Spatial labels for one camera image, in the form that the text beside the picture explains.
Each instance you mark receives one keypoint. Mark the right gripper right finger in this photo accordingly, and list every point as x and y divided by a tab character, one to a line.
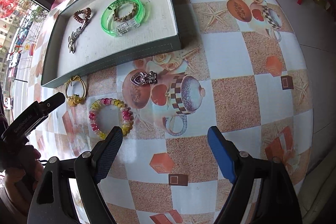
229	159

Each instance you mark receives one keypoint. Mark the red paper window decoration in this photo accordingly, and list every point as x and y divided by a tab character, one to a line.
7	7

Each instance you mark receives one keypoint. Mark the green translucent bangle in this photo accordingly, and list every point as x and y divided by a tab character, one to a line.
122	16

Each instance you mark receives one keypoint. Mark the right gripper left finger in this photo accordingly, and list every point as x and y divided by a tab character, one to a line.
93	166

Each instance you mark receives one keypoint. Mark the checkered patterned tablecloth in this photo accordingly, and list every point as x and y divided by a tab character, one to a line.
241	69

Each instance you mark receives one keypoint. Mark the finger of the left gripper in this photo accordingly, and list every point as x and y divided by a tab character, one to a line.
51	104

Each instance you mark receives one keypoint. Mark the person left hand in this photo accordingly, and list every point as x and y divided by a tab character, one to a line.
10	196

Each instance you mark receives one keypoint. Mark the green shallow tray box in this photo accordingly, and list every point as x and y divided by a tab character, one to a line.
91	35

